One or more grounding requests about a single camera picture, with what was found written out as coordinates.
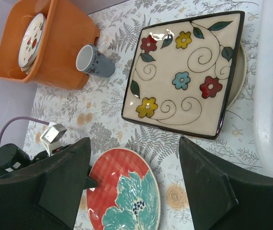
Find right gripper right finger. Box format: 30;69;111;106
179;137;273;230

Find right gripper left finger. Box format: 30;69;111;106
0;138;91;230

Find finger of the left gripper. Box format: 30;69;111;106
85;176;98;189

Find large red teal plate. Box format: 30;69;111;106
86;148;161;230

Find square floral plate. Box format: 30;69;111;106
121;11;245;139

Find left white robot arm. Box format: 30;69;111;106
0;143;69;178

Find orange plastic bin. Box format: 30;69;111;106
0;0;100;90

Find small grey white cup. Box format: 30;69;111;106
76;44;115;78

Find dark plate under square plate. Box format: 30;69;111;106
227;43;247;110

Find small cream plate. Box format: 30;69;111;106
20;58;36;75

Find round watermelon pattern plate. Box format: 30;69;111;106
18;13;46;69

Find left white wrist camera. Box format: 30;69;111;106
40;122;67;156

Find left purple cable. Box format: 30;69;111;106
0;116;50;149

